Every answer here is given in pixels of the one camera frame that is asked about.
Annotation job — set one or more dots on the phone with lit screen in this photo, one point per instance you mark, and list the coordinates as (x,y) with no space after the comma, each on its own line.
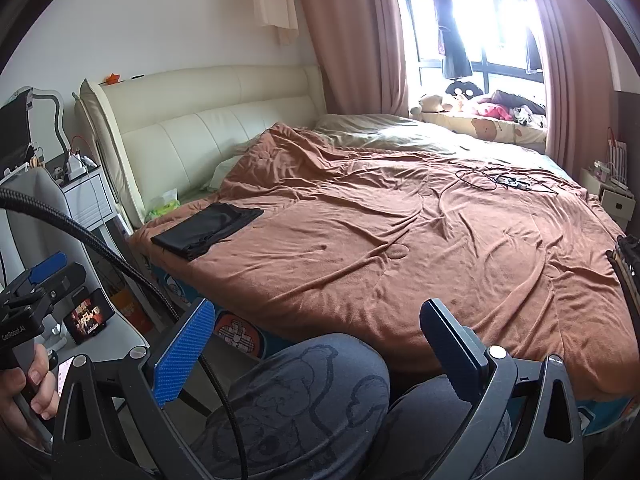
(87,317)

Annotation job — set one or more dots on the white nightstand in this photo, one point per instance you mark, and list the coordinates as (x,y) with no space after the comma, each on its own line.
(90,195)

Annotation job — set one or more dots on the pale green bed sheet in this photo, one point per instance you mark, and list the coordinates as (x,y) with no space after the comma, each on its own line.
(390,130)

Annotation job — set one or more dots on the person's left hand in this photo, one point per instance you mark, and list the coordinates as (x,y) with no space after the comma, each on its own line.
(15,395)

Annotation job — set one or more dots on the small orange toy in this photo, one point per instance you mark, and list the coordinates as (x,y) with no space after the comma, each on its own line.
(112,79)

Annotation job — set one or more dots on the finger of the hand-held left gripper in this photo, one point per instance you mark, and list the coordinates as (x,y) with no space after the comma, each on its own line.
(47,266)
(67,280)

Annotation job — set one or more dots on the green tissue pack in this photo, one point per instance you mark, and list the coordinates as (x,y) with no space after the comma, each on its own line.
(162,207)

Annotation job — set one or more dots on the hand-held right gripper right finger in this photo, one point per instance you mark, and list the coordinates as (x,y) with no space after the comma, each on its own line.
(450,345)

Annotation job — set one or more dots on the cream printed cushion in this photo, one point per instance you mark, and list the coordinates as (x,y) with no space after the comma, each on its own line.
(500,132)

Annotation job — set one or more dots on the person's grey printed pants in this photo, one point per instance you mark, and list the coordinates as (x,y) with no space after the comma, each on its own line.
(300,410)

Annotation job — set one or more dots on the white drawer cabinet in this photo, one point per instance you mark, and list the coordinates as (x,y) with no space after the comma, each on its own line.
(617,205)

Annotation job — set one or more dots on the beige plush toy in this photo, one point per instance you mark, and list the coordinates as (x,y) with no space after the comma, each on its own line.
(430,104)

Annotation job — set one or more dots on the cream padded headboard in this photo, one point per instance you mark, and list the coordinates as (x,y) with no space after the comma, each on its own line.
(200,125)

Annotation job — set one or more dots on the dark hanging garment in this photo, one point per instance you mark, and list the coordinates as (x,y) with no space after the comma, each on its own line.
(452,55)

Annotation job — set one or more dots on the black framed window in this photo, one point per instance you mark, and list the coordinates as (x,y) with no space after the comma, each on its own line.
(430,67)

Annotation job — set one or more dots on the pink cloth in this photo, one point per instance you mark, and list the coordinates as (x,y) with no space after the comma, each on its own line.
(492,110)

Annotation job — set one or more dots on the black cloth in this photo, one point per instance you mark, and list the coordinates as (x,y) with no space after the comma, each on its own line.
(205,230)

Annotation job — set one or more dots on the striped paper bag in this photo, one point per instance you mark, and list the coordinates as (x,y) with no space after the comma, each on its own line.
(617,157)

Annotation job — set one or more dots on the phone with pink screen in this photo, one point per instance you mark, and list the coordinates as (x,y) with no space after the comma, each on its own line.
(65,375)

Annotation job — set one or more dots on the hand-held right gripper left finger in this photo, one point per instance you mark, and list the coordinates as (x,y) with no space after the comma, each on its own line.
(182,350)

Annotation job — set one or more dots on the brown blanket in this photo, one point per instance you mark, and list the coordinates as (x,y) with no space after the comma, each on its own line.
(400,270)

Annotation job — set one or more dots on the black and white plush toy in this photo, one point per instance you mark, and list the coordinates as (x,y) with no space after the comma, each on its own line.
(465,90)

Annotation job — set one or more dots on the pink curtain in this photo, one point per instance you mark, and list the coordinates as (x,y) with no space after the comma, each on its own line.
(350,35)
(570,60)

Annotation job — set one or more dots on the stack of folded clothes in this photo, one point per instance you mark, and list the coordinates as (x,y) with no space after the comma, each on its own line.
(627,265)

